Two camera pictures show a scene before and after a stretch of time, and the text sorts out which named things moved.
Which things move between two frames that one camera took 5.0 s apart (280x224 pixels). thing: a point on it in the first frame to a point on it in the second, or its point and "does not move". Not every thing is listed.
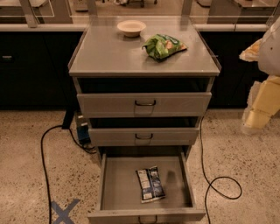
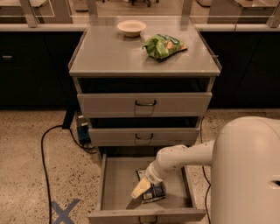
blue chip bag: x=151 y=187 does not move
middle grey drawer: x=145 y=136 does not move
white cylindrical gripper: x=270 y=55 to x=152 y=176
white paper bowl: x=131 y=27 does not move
